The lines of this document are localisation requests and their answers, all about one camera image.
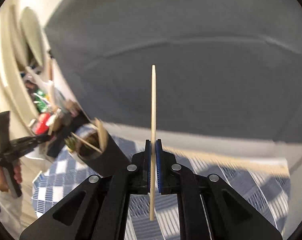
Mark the cactus in white pot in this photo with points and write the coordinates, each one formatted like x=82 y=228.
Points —
x=70 y=143

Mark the long diagonal wooden chopstick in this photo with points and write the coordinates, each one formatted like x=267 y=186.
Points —
x=87 y=143

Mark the green snack bag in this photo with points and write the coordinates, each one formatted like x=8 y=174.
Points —
x=40 y=101

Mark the wooden chopstick long crossing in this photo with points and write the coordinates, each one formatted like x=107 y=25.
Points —
x=153 y=144

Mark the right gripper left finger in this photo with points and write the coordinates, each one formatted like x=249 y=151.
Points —
x=98 y=207

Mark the black cylindrical utensil holder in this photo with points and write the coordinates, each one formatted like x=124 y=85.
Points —
x=105 y=162

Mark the black side table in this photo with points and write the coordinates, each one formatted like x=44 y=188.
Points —
x=58 y=141

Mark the blue patterned tablecloth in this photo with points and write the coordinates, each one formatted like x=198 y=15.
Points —
x=65 y=174

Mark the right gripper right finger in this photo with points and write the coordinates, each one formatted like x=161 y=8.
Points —
x=208 y=207

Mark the blue fabric sofa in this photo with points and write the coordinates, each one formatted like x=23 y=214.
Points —
x=224 y=68

